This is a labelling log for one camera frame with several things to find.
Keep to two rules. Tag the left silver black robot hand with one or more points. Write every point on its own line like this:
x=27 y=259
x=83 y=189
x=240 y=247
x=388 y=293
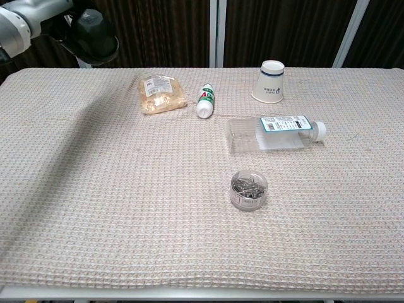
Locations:
x=53 y=9

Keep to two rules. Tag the black dome-shaped cup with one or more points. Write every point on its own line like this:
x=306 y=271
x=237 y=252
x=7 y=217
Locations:
x=93 y=30

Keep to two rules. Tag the black round lid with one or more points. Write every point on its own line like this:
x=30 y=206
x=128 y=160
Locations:
x=101 y=59

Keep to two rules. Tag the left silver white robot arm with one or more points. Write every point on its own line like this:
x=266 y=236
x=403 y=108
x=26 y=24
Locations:
x=15 y=25

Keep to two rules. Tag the white paper cup blue print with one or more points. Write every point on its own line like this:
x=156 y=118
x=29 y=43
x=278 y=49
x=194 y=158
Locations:
x=269 y=83

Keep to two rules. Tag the clear bag of yellow snacks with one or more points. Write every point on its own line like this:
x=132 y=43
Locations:
x=161 y=96

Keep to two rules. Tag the small white green drink bottle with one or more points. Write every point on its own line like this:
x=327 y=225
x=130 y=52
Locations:
x=205 y=101

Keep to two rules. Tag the beige waffle weave tablecloth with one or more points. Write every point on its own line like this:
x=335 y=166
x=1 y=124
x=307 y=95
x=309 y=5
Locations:
x=158 y=227

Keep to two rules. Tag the clear square water bottle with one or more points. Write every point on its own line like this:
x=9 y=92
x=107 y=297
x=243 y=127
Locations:
x=271 y=135

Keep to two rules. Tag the round clear paper clip box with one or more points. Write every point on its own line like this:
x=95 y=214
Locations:
x=248 y=191

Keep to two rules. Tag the silver partition post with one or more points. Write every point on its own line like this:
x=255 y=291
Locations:
x=217 y=31
x=82 y=65
x=350 y=34

